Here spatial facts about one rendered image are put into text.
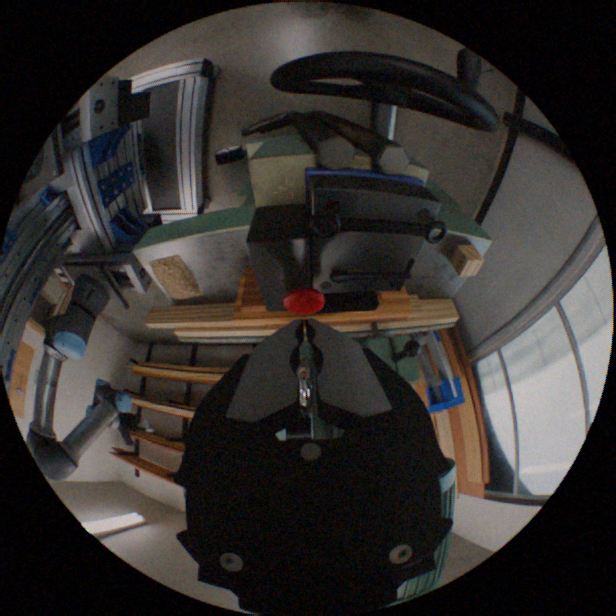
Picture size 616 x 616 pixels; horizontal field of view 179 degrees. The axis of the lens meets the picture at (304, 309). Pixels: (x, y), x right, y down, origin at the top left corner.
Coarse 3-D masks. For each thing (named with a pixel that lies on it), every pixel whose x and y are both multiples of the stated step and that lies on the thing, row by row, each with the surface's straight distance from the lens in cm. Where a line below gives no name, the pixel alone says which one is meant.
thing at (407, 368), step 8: (400, 336) 30; (408, 336) 30; (368, 344) 27; (376, 344) 28; (384, 344) 28; (392, 344) 28; (400, 344) 29; (376, 352) 27; (384, 352) 28; (392, 352) 28; (384, 360) 27; (400, 360) 28; (408, 360) 29; (392, 368) 27; (400, 368) 28; (408, 368) 28; (416, 368) 29; (408, 376) 28; (416, 376) 28
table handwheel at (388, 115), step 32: (288, 64) 22; (320, 64) 19; (352, 64) 18; (384, 64) 18; (416, 64) 19; (352, 96) 43; (384, 96) 29; (416, 96) 32; (448, 96) 20; (480, 96) 22; (384, 128) 30; (480, 128) 31
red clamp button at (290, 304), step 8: (296, 288) 14; (304, 288) 14; (312, 288) 14; (288, 296) 14; (296, 296) 14; (304, 296) 14; (312, 296) 14; (320, 296) 14; (288, 304) 14; (296, 304) 14; (304, 304) 14; (312, 304) 14; (320, 304) 14; (296, 312) 15; (304, 312) 15; (312, 312) 15
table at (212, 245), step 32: (192, 224) 31; (224, 224) 27; (448, 224) 34; (160, 256) 33; (192, 256) 30; (224, 256) 29; (448, 256) 36; (224, 288) 34; (416, 288) 39; (448, 288) 45
